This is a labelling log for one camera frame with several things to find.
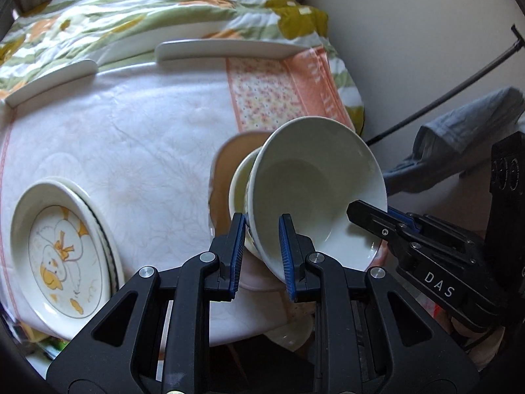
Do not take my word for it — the yellow patterned white bowl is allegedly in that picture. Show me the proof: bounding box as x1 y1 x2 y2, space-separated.
228 150 263 255

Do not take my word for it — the grey cloth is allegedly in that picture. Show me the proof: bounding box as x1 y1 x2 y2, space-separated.
383 86 525 195

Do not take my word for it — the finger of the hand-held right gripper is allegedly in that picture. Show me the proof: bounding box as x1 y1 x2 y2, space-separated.
346 200 416 257
387 208 488 256

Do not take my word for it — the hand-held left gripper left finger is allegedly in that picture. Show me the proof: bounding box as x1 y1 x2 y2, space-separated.
46 212 249 394

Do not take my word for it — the black rod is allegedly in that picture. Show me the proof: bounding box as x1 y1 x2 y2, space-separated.
365 25 525 148

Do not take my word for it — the white floral tablecloth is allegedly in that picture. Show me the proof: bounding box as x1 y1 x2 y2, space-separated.
0 45 357 349

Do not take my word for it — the dark rimmed white plate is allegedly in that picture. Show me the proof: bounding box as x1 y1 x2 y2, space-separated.
53 178 126 296

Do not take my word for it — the duck print deep plate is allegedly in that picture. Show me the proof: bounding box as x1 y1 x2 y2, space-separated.
10 178 111 321

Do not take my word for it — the floral blanket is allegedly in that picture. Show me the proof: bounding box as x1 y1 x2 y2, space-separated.
0 0 366 136

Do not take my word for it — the long white rectangular dish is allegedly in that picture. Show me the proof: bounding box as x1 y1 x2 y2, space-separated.
5 59 97 107

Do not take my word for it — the large white plate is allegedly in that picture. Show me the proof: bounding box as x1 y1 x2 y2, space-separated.
209 287 316 347

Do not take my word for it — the tan plate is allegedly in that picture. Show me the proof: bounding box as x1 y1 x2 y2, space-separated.
208 131 273 236

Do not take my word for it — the white conical bowl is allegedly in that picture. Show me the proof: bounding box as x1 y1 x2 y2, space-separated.
245 116 388 287

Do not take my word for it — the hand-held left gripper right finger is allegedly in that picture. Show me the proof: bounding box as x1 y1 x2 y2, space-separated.
278 213 480 394

